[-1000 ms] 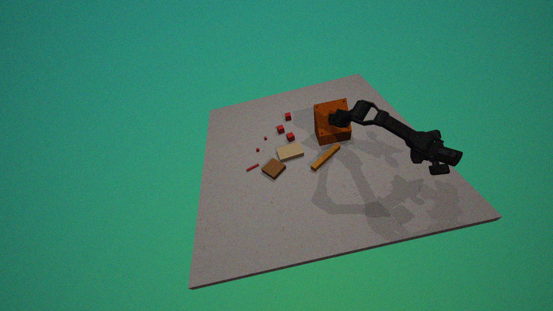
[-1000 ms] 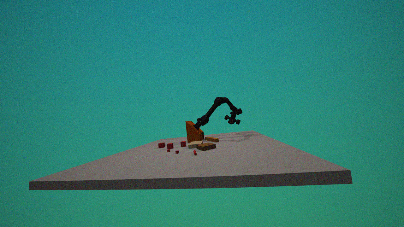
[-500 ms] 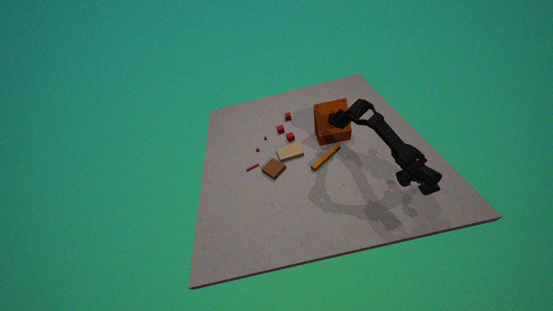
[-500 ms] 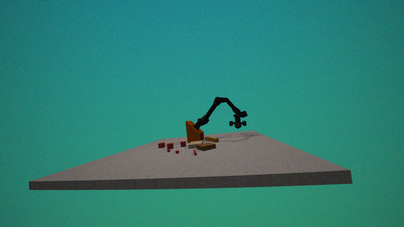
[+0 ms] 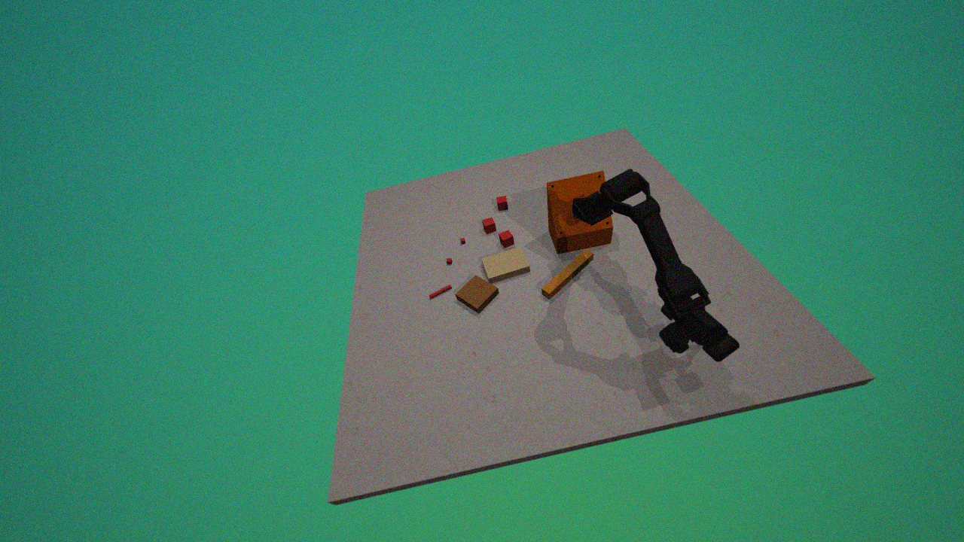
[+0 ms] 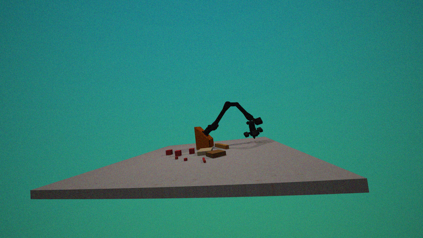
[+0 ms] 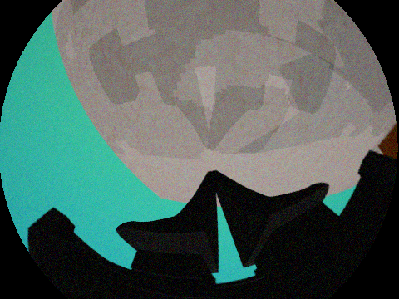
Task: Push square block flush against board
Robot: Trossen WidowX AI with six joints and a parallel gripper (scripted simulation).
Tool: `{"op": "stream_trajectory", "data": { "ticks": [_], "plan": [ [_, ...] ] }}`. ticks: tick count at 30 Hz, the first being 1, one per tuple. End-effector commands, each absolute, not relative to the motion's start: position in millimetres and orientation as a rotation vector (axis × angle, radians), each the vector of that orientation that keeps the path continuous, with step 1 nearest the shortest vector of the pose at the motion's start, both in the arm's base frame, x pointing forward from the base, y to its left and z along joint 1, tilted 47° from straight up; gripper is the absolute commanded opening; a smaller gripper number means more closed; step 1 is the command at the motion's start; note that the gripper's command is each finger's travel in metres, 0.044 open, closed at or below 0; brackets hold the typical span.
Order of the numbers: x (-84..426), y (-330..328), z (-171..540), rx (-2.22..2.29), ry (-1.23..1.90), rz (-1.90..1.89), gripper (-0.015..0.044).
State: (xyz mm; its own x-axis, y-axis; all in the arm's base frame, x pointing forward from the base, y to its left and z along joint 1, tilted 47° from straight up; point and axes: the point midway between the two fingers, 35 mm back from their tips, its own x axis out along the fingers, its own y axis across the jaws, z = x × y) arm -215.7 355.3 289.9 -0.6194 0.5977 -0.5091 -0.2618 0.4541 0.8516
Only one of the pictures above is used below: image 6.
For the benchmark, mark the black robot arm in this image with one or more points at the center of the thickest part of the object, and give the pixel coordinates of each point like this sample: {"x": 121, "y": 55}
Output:
{"x": 252, "y": 121}

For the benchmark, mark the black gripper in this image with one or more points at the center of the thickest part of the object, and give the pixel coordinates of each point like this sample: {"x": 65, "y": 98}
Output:
{"x": 246, "y": 134}

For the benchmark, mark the orange flat bar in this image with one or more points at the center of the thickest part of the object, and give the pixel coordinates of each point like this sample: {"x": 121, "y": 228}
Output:
{"x": 223, "y": 146}

